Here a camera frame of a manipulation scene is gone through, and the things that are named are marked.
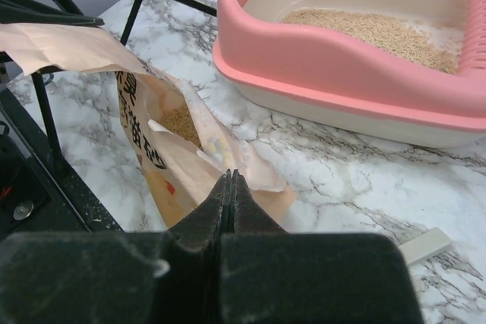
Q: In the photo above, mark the beige cat litter bag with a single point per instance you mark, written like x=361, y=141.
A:
x=183, y=149

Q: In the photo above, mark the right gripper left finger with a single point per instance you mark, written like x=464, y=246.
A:
x=193, y=256

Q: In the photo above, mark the clean litter in box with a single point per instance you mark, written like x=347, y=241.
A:
x=410, y=40

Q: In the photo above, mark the black perforated music stand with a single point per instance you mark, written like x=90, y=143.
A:
x=43, y=40

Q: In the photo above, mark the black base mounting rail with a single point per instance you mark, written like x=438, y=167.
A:
x=34, y=195

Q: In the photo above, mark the grey bag sealing clip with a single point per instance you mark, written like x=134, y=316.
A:
x=425, y=246

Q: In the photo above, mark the pink cat litter box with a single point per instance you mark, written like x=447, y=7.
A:
x=334, y=79

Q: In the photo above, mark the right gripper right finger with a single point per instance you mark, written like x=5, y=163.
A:
x=240, y=213

